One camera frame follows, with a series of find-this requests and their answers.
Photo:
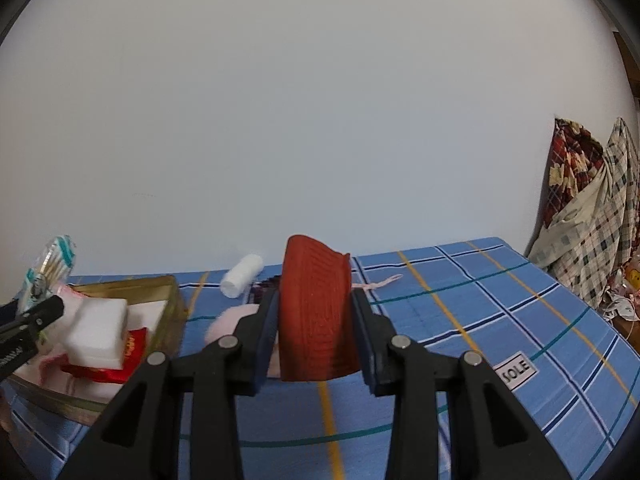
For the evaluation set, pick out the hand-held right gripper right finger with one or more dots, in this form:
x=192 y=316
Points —
x=362 y=330

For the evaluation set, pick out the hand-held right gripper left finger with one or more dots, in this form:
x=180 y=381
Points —
x=269 y=320

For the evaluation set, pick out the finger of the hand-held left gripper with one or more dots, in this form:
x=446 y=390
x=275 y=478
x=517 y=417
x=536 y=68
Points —
x=35 y=320

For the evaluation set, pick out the dark purple scrunchie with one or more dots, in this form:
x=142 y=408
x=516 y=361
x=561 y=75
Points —
x=265 y=285

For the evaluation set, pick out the pink white soft packet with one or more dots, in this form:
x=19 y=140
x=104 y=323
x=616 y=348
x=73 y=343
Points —
x=67 y=292

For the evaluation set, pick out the white towel pink edging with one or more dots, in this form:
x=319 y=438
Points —
x=50 y=360

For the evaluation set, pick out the pink fluffy plush toy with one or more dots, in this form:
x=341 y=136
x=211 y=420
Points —
x=225 y=322

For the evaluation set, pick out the red woven pouch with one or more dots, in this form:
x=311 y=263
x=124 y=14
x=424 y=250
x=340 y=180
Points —
x=315 y=310

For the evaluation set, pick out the white gauze roll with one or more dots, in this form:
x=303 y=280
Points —
x=242 y=275

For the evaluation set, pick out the teal cotton swab packet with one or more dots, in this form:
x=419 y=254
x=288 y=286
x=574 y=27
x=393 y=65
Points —
x=50 y=265

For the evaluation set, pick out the white sponge block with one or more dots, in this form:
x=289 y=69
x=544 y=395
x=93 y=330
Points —
x=95 y=330

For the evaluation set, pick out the gold metal tin box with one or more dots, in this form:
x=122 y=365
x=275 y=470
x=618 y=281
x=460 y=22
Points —
x=170 y=305

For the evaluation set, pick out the shiny red packet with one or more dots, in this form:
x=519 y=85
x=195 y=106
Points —
x=132 y=347

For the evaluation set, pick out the blue plaid bed sheet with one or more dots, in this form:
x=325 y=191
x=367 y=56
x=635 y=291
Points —
x=500 y=310

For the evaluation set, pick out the plaid checked cloth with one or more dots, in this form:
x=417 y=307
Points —
x=600 y=240

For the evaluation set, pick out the red patterned cloth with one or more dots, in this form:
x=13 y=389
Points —
x=570 y=170

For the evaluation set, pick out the yellow toy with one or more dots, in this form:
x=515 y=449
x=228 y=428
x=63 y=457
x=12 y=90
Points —
x=634 y=276

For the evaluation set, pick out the brown wooden wardrobe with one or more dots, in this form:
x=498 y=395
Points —
x=631 y=65

